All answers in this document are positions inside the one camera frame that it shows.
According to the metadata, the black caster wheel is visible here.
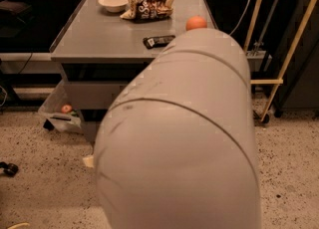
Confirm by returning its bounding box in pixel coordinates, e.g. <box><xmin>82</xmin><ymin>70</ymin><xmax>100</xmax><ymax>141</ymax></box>
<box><xmin>0</xmin><ymin>161</ymin><xmax>19</xmax><ymax>176</ymax></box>

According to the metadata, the brown chip bag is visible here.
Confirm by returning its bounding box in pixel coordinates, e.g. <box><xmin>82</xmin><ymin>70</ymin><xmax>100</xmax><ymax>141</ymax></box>
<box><xmin>121</xmin><ymin>0</ymin><xmax>174</xmax><ymax>22</ymax></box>

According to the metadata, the white ceramic bowl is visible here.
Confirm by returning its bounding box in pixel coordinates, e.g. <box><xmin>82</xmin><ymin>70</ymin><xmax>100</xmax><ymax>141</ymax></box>
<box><xmin>98</xmin><ymin>0</ymin><xmax>129</xmax><ymax>13</ymax></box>

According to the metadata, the white power cable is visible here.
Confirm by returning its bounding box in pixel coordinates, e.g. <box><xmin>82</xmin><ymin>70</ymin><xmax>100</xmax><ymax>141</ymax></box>
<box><xmin>228</xmin><ymin>0</ymin><xmax>252</xmax><ymax>37</ymax></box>

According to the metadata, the red apple in bin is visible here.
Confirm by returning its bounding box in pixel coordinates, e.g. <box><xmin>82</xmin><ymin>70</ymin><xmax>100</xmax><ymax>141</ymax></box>
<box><xmin>61</xmin><ymin>105</ymin><xmax>73</xmax><ymax>114</ymax></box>

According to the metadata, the clear plastic bin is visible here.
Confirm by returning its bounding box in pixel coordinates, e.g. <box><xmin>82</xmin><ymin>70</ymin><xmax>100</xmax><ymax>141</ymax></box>
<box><xmin>38</xmin><ymin>81</ymin><xmax>83</xmax><ymax>133</ymax></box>

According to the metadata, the orange fruit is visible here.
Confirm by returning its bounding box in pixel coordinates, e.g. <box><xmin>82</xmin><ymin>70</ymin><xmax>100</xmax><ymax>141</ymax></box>
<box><xmin>185</xmin><ymin>16</ymin><xmax>207</xmax><ymax>31</ymax></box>

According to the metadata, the black snack bar wrapper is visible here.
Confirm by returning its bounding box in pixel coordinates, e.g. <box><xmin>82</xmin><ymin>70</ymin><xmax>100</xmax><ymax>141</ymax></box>
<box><xmin>143</xmin><ymin>35</ymin><xmax>175</xmax><ymax>49</ymax></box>

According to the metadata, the grey upper drawer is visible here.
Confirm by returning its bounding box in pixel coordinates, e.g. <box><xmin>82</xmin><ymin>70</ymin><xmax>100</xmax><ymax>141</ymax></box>
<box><xmin>64</xmin><ymin>82</ymin><xmax>128</xmax><ymax>110</ymax></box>

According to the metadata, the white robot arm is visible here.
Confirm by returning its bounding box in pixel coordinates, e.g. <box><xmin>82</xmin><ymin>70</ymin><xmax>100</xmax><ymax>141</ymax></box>
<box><xmin>94</xmin><ymin>29</ymin><xmax>261</xmax><ymax>229</ymax></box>

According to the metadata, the black bag on shelf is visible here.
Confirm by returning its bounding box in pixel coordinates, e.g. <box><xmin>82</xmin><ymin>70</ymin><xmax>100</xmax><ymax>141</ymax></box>
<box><xmin>0</xmin><ymin>0</ymin><xmax>33</xmax><ymax>24</ymax></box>

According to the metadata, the yellow hand truck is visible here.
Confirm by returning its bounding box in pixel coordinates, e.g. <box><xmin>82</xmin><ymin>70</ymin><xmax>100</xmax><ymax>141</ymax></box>
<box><xmin>243</xmin><ymin>0</ymin><xmax>319</xmax><ymax>124</ymax></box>

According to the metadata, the grey drawer cabinet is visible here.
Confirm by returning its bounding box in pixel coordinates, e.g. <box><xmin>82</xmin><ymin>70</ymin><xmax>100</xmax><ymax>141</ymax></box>
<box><xmin>51</xmin><ymin>0</ymin><xmax>214</xmax><ymax>142</ymax></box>

